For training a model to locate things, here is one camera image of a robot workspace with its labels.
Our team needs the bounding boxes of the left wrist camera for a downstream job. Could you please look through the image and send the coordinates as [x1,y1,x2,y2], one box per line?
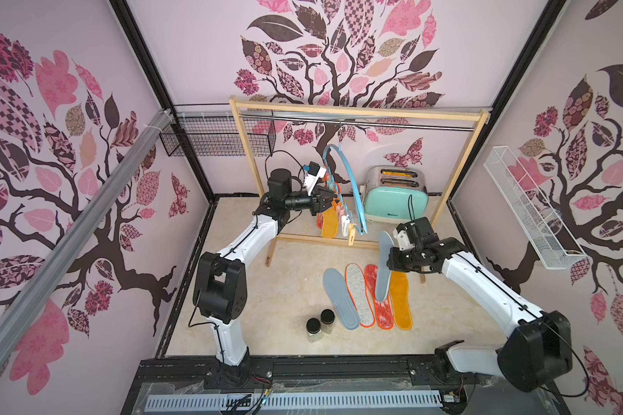
[303,162,327,196]

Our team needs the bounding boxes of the yellow insole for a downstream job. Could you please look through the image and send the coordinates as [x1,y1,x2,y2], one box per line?
[389,271,414,331]
[321,202,339,240]

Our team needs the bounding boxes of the right black lid jar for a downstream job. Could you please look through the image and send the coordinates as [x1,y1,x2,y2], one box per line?
[320,309,336,335]

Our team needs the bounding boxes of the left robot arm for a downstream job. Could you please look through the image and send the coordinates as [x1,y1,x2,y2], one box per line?
[193,162,336,368]

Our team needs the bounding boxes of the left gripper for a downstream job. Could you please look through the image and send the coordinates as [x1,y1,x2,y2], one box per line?
[282,185,340,216]

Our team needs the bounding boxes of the red orange insole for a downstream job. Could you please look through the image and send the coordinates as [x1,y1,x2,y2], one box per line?
[316,213,325,229]
[364,264,395,330]

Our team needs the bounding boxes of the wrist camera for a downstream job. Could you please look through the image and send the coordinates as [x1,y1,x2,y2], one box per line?
[396,230,414,251]
[303,162,327,196]

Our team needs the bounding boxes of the orange rimmed grey insole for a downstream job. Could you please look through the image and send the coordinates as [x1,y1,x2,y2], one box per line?
[344,263,376,328]

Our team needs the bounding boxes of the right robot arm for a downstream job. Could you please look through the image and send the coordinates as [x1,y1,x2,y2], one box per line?
[377,217,574,393]

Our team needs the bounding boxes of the black lid jar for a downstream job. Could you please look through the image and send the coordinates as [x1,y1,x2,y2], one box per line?
[320,309,336,335]
[306,317,323,342]

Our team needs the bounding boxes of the mint green toaster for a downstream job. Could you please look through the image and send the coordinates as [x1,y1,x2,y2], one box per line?
[363,165,429,224]

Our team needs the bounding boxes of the white wire basket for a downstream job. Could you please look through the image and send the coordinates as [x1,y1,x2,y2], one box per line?
[484,146,588,271]

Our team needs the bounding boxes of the left black lid jar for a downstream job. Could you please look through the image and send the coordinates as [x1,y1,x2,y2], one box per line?
[306,317,323,342]

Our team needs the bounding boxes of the aluminium frame bar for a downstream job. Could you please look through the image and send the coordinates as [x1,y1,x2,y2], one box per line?
[0,108,174,368]

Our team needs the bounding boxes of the blue clip hanger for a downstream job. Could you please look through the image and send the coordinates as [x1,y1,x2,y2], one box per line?
[321,123,370,247]

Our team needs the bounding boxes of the white slotted cable duct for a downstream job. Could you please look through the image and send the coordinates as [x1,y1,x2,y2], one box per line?
[143,390,443,414]

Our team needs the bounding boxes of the white toaster cable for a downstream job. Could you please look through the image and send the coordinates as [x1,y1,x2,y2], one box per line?
[350,182,370,223]

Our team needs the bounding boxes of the black wire basket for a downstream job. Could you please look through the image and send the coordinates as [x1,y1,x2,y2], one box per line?
[159,109,277,157]

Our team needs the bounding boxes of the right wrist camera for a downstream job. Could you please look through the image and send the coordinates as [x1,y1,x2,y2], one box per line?
[396,230,414,251]

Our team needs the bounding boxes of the wooden clothes rack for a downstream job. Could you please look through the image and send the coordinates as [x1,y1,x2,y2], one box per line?
[217,99,489,278]

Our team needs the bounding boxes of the grey blue insole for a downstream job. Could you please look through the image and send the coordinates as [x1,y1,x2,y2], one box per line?
[323,268,361,330]

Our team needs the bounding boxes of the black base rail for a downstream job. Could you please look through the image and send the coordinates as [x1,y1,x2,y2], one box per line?
[121,354,569,414]

